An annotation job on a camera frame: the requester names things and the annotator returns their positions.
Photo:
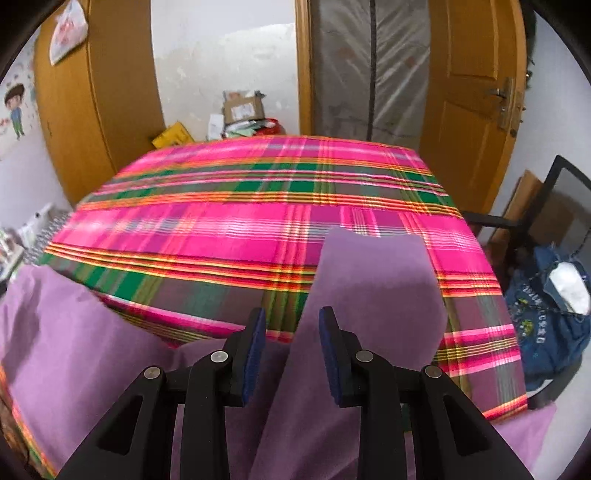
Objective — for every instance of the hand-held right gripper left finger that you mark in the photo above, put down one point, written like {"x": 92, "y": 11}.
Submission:
{"x": 254, "y": 355}

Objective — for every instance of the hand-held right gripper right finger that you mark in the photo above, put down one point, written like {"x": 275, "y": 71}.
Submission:
{"x": 328, "y": 355}

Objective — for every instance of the purple fleece garment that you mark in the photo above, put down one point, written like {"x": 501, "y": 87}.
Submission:
{"x": 378, "y": 286}

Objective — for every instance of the pink green plaid blanket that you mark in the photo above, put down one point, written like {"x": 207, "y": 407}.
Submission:
{"x": 207, "y": 230}

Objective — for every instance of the black chair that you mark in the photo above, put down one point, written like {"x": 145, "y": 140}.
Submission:
{"x": 489, "y": 220}

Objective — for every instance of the blue denim bag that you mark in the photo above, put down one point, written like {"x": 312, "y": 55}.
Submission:
{"x": 545, "y": 341}

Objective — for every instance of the red patterned bin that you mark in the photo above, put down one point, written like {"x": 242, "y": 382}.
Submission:
{"x": 273, "y": 127}

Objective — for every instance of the small white box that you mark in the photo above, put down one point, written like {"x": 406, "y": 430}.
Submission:
{"x": 214, "y": 127}

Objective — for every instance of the yellow box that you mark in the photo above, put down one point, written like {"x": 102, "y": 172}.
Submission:
{"x": 173, "y": 136}

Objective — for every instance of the grey dotted cloth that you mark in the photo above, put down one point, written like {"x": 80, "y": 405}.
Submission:
{"x": 55, "y": 221}

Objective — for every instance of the cardboard box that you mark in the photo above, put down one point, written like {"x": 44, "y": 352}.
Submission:
{"x": 244, "y": 110}

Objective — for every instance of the white crumpled cloth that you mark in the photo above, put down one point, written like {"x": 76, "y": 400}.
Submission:
{"x": 568, "y": 286}

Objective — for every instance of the white paper bag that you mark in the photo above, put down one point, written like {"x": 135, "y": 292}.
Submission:
{"x": 39, "y": 221}

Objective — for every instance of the cardboard sheet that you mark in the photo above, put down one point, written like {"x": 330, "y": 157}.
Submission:
{"x": 526, "y": 194}

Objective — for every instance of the wooden door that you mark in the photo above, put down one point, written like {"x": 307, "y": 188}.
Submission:
{"x": 461, "y": 129}

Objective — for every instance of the group of bottles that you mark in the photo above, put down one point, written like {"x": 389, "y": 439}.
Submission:
{"x": 9, "y": 249}

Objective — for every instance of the wooden wardrobe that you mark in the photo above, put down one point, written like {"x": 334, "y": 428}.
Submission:
{"x": 106, "y": 115}

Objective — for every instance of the translucent plastic door curtain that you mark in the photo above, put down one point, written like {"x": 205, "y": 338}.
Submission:
{"x": 397, "y": 69}

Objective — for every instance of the white plastic bag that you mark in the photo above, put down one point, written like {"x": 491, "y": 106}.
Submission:
{"x": 69, "y": 32}

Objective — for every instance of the wooden door frame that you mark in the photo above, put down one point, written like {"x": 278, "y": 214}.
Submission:
{"x": 304, "y": 69}

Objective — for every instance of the cartoon couple wall sticker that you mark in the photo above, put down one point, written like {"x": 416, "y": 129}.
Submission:
{"x": 14, "y": 106}

